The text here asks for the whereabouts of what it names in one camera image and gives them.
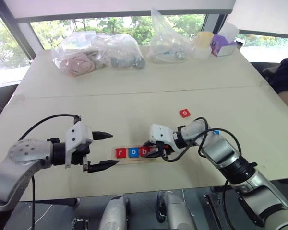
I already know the white roller blind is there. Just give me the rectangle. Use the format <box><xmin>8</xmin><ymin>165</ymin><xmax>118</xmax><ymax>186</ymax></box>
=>
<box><xmin>227</xmin><ymin>0</ymin><xmax>288</xmax><ymax>39</ymax></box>
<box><xmin>3</xmin><ymin>0</ymin><xmax>237</xmax><ymax>24</ymax></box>

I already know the tall clear plastic bag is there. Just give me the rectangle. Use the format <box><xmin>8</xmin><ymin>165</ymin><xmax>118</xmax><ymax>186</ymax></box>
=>
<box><xmin>146</xmin><ymin>8</ymin><xmax>193</xmax><ymax>64</ymax></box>

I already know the clear bag of plush toys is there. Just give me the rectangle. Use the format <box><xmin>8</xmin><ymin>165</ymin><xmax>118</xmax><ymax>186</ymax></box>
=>
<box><xmin>51</xmin><ymin>32</ymin><xmax>147</xmax><ymax>78</ymax></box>

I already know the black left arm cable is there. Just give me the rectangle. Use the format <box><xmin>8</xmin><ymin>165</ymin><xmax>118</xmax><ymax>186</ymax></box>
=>
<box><xmin>18</xmin><ymin>114</ymin><xmax>83</xmax><ymax>230</ymax></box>

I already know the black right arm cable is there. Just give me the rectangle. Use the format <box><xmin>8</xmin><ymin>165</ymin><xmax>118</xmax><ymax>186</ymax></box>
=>
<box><xmin>161</xmin><ymin>116</ymin><xmax>243</xmax><ymax>211</ymax></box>

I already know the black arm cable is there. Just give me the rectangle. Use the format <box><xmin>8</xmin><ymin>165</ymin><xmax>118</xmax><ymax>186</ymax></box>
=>
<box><xmin>18</xmin><ymin>114</ymin><xmax>83</xmax><ymax>230</ymax></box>
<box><xmin>161</xmin><ymin>116</ymin><xmax>243</xmax><ymax>211</ymax></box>

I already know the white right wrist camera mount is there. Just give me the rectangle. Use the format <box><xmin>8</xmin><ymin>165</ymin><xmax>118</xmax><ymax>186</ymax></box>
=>
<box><xmin>148</xmin><ymin>123</ymin><xmax>176</xmax><ymax>154</ymax></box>

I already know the wooden letter tray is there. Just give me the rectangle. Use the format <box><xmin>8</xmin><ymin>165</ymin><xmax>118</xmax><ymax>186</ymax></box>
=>
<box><xmin>112</xmin><ymin>145</ymin><xmax>165</xmax><ymax>165</ymax></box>

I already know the black table frame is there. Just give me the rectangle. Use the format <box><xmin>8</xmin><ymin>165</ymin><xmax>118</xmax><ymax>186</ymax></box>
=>
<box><xmin>202</xmin><ymin>186</ymin><xmax>266</xmax><ymax>230</ymax></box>

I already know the yellow and white cup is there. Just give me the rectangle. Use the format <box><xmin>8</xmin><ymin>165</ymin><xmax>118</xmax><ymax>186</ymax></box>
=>
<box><xmin>191</xmin><ymin>31</ymin><xmax>215</xmax><ymax>60</ymax></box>

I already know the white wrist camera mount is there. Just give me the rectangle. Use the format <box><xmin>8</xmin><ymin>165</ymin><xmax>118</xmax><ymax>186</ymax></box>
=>
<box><xmin>148</xmin><ymin>123</ymin><xmax>176</xmax><ymax>154</ymax></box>
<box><xmin>64</xmin><ymin>121</ymin><xmax>94</xmax><ymax>169</ymax></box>

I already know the purple tissue box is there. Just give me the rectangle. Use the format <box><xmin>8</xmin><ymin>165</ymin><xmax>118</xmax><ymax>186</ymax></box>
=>
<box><xmin>210</xmin><ymin>33</ymin><xmax>239</xmax><ymax>58</ymax></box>

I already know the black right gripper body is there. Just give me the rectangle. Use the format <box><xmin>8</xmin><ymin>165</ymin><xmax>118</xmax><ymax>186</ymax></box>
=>
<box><xmin>156</xmin><ymin>141</ymin><xmax>175</xmax><ymax>158</ymax></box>

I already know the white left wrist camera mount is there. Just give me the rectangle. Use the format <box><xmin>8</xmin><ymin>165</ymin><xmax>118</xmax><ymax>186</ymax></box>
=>
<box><xmin>64</xmin><ymin>121</ymin><xmax>94</xmax><ymax>169</ymax></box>

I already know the red letter r block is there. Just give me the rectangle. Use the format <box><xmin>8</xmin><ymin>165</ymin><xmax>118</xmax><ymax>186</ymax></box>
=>
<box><xmin>115</xmin><ymin>148</ymin><xmax>129</xmax><ymax>159</ymax></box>

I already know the blue letter o block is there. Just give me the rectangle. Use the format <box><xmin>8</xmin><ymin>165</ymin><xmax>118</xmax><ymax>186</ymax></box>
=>
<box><xmin>128</xmin><ymin>148</ymin><xmax>141</xmax><ymax>159</ymax></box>

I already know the silver rounded robot leg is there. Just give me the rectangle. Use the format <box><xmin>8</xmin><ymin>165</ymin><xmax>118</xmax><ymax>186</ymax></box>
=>
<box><xmin>156</xmin><ymin>190</ymin><xmax>198</xmax><ymax>230</ymax></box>
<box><xmin>99</xmin><ymin>194</ymin><xmax>132</xmax><ymax>230</ymax></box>

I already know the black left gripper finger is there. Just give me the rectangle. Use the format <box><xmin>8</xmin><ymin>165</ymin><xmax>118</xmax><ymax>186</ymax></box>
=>
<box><xmin>92</xmin><ymin>131</ymin><xmax>114</xmax><ymax>141</ymax></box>
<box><xmin>87</xmin><ymin>160</ymin><xmax>120</xmax><ymax>174</ymax></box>

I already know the dark window frame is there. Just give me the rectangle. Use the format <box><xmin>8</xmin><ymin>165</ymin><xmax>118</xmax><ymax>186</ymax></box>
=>
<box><xmin>0</xmin><ymin>0</ymin><xmax>45</xmax><ymax>65</ymax></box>

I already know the person in dark clothing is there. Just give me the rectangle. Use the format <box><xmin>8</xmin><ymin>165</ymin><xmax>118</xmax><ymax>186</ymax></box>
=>
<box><xmin>269</xmin><ymin>51</ymin><xmax>288</xmax><ymax>118</ymax></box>

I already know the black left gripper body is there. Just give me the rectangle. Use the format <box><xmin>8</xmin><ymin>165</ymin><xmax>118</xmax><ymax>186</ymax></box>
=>
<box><xmin>71</xmin><ymin>139</ymin><xmax>93</xmax><ymax>173</ymax></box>

